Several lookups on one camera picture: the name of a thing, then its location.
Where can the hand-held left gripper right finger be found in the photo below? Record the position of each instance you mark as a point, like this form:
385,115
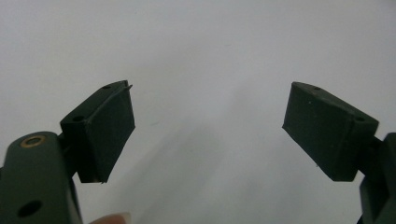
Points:
323,130

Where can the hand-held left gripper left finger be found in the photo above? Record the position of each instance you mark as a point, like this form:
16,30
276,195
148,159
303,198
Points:
106,130

